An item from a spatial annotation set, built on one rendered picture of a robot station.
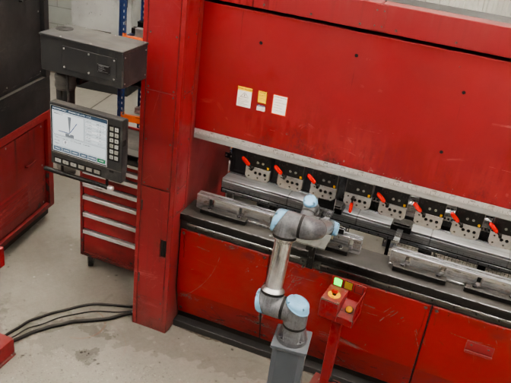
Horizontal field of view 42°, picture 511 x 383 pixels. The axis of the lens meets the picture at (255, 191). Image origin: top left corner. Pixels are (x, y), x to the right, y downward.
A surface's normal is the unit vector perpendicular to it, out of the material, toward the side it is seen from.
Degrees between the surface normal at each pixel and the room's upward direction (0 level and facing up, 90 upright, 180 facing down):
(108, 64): 90
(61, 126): 90
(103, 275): 0
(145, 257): 90
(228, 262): 90
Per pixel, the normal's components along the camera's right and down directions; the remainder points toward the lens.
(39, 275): 0.11, -0.88
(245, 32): -0.36, 0.39
